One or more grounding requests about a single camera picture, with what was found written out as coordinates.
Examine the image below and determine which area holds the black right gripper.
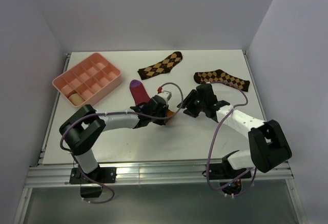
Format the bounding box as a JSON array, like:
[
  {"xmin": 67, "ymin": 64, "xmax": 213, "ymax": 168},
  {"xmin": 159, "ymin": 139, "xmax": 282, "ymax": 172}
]
[{"xmin": 177, "ymin": 89, "xmax": 206, "ymax": 118}]

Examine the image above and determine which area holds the maroon purple orange-toe sock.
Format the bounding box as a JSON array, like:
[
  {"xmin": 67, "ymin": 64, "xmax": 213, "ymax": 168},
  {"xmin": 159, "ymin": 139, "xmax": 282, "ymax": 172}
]
[{"xmin": 129, "ymin": 79, "xmax": 176, "ymax": 121}]

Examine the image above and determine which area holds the tan maroon purple-striped sock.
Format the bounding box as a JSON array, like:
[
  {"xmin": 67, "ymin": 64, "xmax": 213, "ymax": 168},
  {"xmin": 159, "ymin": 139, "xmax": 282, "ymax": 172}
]
[{"xmin": 68, "ymin": 93, "xmax": 85, "ymax": 106}]

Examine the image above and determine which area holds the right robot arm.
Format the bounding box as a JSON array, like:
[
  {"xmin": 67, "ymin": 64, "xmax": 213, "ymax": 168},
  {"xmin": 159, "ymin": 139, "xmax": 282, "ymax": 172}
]
[{"xmin": 178, "ymin": 87, "xmax": 292, "ymax": 178}]

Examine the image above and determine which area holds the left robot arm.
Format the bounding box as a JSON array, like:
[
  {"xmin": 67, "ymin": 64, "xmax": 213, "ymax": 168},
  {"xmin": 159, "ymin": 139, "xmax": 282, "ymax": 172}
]
[{"xmin": 59, "ymin": 94, "xmax": 169, "ymax": 182}]

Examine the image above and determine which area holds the brown argyle sock left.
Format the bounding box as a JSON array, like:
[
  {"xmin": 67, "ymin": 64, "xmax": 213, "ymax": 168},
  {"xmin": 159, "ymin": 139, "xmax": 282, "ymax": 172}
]
[{"xmin": 137, "ymin": 51, "xmax": 183, "ymax": 80}]

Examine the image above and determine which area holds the brown argyle sock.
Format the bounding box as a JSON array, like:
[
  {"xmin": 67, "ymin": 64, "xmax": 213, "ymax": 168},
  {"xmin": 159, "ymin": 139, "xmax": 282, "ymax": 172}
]
[
  {"xmin": 137, "ymin": 51, "xmax": 183, "ymax": 80},
  {"xmin": 193, "ymin": 69, "xmax": 250, "ymax": 92}
]

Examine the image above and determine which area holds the brown argyle sock right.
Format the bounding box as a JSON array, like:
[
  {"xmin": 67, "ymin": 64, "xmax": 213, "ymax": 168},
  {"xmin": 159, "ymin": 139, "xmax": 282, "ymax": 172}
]
[{"xmin": 193, "ymin": 69, "xmax": 250, "ymax": 92}]

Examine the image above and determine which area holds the pink divided organizer tray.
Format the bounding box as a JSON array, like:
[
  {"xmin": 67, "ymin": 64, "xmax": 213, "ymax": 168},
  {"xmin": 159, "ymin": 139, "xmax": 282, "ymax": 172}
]
[{"xmin": 52, "ymin": 53, "xmax": 122, "ymax": 108}]

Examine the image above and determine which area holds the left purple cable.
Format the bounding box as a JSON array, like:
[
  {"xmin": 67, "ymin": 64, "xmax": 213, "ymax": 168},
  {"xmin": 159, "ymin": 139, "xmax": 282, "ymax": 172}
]
[{"xmin": 60, "ymin": 82, "xmax": 184, "ymax": 204}]

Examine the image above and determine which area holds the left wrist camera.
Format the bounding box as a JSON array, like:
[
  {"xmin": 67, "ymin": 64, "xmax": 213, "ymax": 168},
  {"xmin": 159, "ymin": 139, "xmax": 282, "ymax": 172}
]
[{"xmin": 156, "ymin": 87, "xmax": 172, "ymax": 105}]

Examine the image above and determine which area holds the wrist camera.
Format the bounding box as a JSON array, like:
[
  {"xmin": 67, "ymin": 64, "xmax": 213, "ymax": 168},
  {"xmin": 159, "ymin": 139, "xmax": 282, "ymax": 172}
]
[
  {"xmin": 196, "ymin": 84, "xmax": 218, "ymax": 106},
  {"xmin": 156, "ymin": 87, "xmax": 172, "ymax": 105}
]

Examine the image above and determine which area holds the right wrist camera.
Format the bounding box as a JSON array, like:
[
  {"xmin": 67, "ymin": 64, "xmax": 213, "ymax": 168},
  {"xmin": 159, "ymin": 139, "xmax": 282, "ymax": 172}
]
[{"xmin": 196, "ymin": 84, "xmax": 218, "ymax": 106}]

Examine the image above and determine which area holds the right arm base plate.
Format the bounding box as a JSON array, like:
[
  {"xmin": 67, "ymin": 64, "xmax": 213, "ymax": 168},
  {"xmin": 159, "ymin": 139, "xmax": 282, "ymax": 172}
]
[{"xmin": 209, "ymin": 162, "xmax": 247, "ymax": 180}]

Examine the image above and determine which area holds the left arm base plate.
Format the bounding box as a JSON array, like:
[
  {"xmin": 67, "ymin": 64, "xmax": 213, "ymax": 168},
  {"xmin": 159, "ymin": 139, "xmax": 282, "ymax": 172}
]
[{"xmin": 69, "ymin": 167, "xmax": 116, "ymax": 185}]

